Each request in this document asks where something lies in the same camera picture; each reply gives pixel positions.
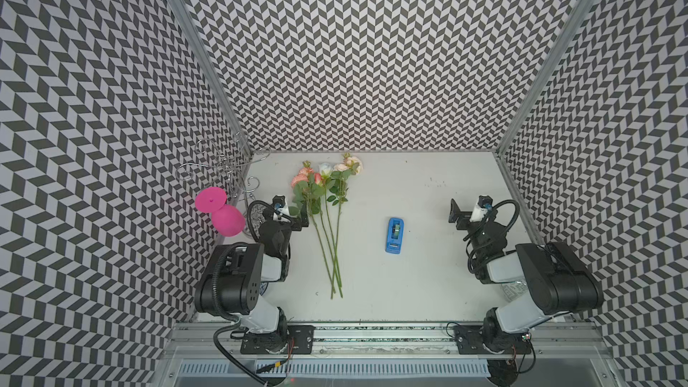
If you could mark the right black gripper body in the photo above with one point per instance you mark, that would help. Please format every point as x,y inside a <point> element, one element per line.
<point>474,229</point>

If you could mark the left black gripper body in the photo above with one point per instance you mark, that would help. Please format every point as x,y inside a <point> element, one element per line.
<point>286,229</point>

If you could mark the artificial rose bouquet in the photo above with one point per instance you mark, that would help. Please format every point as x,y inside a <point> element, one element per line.
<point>324,191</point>

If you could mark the blue tape dispenser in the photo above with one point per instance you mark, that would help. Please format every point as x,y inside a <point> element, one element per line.
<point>394,236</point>

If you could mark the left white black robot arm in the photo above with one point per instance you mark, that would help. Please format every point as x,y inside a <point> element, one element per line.
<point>231,285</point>

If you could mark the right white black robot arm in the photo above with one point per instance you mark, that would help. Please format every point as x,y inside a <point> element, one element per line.
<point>558,282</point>

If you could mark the pink silicone goblet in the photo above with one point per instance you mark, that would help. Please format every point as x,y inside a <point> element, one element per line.
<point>226,218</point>

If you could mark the green patterned plate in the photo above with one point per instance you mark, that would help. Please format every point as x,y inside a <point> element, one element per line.
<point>514,290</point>

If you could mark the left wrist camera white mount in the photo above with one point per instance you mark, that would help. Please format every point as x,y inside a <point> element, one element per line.
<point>281,211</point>

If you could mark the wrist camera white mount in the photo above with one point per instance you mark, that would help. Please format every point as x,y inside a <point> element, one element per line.
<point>281,211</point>
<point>482,207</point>

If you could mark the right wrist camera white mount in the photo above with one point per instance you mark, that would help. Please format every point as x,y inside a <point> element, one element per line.
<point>482,207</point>

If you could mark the silver wire jewelry stand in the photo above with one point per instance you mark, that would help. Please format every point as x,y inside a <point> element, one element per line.
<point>236,172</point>

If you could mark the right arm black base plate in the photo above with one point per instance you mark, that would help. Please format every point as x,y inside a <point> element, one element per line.
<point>478,340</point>

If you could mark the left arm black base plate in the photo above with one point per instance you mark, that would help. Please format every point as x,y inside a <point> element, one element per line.
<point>298,339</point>

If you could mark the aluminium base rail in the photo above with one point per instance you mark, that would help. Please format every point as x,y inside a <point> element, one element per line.
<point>403,340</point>

